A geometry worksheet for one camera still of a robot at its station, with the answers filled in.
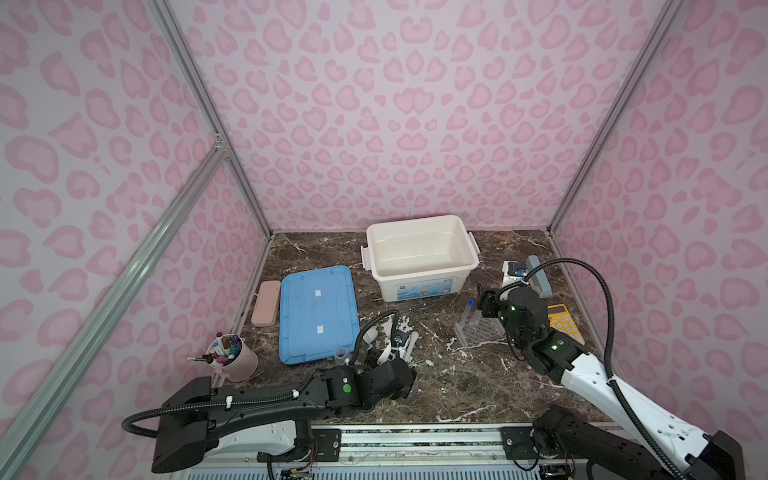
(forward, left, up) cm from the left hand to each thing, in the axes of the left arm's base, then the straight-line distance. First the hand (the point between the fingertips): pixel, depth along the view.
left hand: (405, 360), depth 76 cm
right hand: (+15, -22, +12) cm, 29 cm away
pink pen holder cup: (+1, +43, 0) cm, 43 cm away
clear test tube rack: (+12, -23, -10) cm, 28 cm away
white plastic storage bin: (+40, -7, -8) cm, 42 cm away
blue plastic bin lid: (+19, +27, -11) cm, 35 cm away
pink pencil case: (+23, +44, -10) cm, 51 cm away
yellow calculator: (+15, -49, -10) cm, 52 cm away
